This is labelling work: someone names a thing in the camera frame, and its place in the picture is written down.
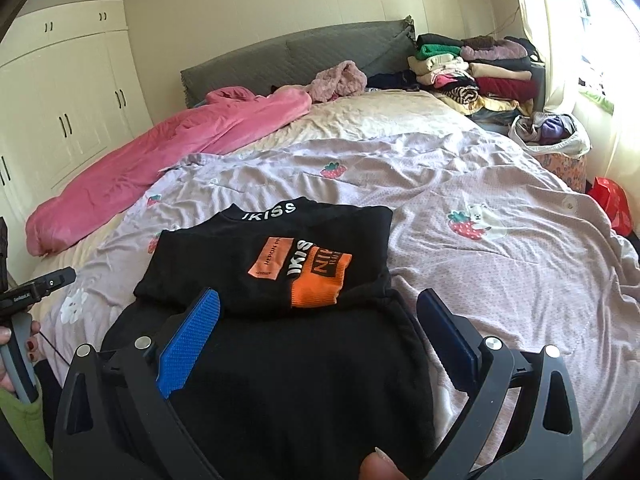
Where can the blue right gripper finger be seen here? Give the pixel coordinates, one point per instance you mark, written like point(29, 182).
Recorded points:
point(178, 357)

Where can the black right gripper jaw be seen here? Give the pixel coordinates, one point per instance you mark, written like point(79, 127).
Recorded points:
point(45, 284)

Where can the dark blue right gripper finger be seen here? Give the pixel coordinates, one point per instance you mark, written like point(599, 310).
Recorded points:
point(454, 340)

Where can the black orange sweater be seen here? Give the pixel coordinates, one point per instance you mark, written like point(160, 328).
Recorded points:
point(315, 361)

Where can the green sleeve forearm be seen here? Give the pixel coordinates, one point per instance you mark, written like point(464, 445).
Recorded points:
point(26, 420)

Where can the white bag of clothes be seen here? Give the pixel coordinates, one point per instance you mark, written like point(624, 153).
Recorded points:
point(548, 133)

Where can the pile of folded clothes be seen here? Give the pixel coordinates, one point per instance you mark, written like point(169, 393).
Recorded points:
point(480, 73)

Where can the left hand red nails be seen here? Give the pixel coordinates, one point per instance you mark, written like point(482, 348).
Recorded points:
point(32, 350)

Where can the right hand thumb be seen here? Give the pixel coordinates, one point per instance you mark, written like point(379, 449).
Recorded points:
point(378, 466)

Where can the lilac strawberry bed sheet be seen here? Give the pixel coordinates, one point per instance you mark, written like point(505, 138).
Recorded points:
point(502, 241)

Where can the cream wardrobe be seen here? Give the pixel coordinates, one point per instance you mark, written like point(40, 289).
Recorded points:
point(70, 94)

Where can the red plastic bag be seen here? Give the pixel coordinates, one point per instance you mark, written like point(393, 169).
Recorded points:
point(612, 199)

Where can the beige mattress cover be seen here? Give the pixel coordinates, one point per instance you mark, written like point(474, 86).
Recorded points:
point(369, 116)

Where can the pink quilt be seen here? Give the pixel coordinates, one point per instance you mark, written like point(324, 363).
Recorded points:
point(230, 118)

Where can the dark navy garment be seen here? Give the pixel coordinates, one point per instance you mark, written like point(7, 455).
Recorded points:
point(404, 80)

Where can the pink fuzzy garment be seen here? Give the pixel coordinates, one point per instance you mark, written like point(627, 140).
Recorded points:
point(343, 79)

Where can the grey padded headboard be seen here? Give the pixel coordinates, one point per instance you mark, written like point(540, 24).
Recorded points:
point(376, 47)

